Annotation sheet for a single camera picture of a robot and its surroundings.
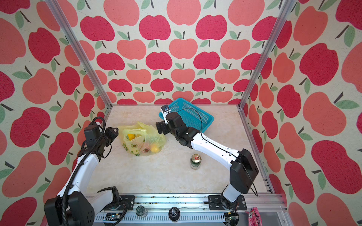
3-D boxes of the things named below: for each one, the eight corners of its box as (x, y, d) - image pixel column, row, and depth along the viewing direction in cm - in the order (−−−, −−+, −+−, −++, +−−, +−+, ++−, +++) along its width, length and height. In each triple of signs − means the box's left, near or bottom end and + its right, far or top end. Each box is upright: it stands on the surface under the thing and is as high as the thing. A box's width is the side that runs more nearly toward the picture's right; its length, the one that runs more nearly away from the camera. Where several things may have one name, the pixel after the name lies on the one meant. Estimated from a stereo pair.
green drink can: (190, 170, 87) (191, 163, 79) (190, 161, 91) (191, 153, 83) (200, 170, 87) (202, 163, 79) (199, 161, 91) (201, 153, 83)
